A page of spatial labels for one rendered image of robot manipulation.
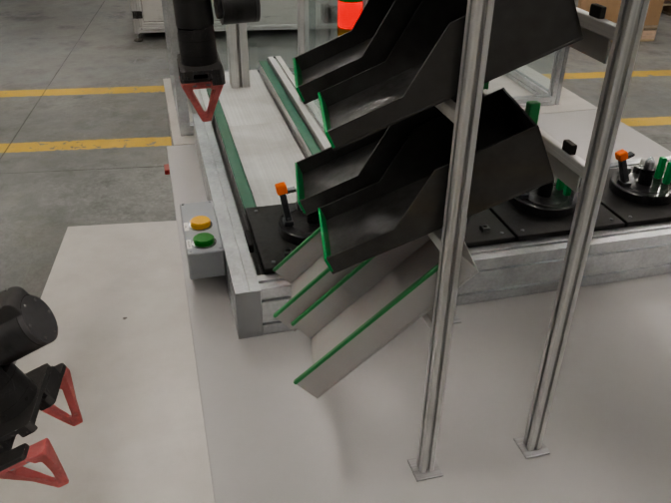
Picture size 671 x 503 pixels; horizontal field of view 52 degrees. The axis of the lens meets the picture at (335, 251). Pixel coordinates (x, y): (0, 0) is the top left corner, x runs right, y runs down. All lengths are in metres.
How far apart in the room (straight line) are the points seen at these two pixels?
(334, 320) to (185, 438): 0.29
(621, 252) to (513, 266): 0.24
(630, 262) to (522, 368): 0.39
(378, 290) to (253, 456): 0.31
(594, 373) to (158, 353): 0.75
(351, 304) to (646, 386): 0.53
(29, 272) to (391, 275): 2.41
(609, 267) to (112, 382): 0.97
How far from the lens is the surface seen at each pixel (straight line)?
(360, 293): 1.00
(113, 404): 1.17
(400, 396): 1.15
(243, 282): 1.22
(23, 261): 3.31
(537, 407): 1.04
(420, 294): 0.86
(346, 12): 1.40
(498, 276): 1.36
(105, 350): 1.28
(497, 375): 1.21
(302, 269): 1.15
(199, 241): 1.33
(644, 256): 1.53
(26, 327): 0.78
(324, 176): 1.02
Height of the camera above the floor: 1.65
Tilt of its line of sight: 32 degrees down
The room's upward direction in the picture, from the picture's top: 1 degrees clockwise
